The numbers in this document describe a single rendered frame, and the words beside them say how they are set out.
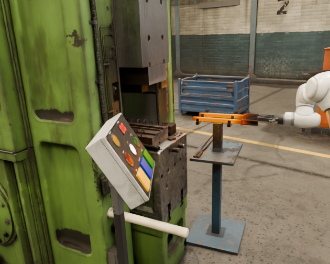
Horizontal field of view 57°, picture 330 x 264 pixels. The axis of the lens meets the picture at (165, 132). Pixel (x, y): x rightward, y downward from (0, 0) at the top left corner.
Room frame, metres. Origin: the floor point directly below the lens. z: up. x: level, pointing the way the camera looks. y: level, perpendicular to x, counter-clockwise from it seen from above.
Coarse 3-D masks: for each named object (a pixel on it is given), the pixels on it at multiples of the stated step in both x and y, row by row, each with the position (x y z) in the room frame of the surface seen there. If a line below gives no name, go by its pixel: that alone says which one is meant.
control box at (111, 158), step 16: (112, 128) 1.08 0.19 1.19; (128, 128) 1.25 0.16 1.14; (96, 144) 0.96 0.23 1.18; (112, 144) 0.99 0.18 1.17; (128, 144) 1.12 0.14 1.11; (96, 160) 0.97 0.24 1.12; (112, 160) 0.96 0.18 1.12; (112, 176) 0.96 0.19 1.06; (128, 176) 0.96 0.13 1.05; (128, 192) 0.96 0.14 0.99; (144, 192) 0.96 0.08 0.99
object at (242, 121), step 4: (196, 116) 2.00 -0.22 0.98; (200, 120) 1.96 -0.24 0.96; (204, 120) 1.95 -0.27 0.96; (208, 120) 1.94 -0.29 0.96; (212, 120) 1.93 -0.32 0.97; (216, 120) 1.92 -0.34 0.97; (220, 120) 1.91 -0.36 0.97; (224, 120) 1.90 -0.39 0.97; (232, 120) 1.88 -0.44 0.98; (236, 120) 1.87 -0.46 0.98; (240, 120) 1.86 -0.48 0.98; (244, 120) 1.85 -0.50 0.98; (248, 120) 1.84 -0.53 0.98; (252, 120) 1.83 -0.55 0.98; (256, 120) 1.83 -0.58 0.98; (240, 124) 1.85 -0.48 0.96; (244, 124) 1.85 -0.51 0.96; (248, 124) 1.84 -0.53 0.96; (252, 124) 1.83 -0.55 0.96; (256, 124) 1.83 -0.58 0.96
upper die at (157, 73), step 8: (160, 64) 1.70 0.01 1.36; (120, 72) 1.66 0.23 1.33; (128, 72) 1.64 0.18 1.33; (136, 72) 1.61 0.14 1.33; (144, 72) 1.59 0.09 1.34; (152, 72) 1.62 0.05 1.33; (160, 72) 1.70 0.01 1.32; (120, 80) 1.66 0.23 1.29; (128, 80) 1.64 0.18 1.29; (136, 80) 1.62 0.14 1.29; (144, 80) 1.59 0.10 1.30; (152, 80) 1.62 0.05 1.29; (160, 80) 1.70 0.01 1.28
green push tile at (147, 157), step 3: (144, 150) 1.24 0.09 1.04; (144, 153) 1.20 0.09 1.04; (147, 153) 1.24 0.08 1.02; (144, 156) 1.19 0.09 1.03; (147, 156) 1.22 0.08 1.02; (150, 156) 1.26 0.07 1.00; (147, 159) 1.19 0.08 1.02; (150, 159) 1.23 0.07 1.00; (147, 162) 1.19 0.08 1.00; (150, 162) 1.21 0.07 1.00; (153, 162) 1.25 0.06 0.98; (150, 165) 1.19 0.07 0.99
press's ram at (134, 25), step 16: (128, 0) 1.56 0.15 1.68; (144, 0) 1.58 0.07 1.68; (160, 0) 1.74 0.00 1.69; (128, 16) 1.57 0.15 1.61; (144, 16) 1.57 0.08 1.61; (160, 16) 1.72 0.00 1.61; (128, 32) 1.57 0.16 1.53; (144, 32) 1.57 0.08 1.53; (160, 32) 1.72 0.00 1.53; (128, 48) 1.57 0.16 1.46; (144, 48) 1.56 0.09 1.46; (160, 48) 1.71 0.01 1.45; (128, 64) 1.58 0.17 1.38; (144, 64) 1.55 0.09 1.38
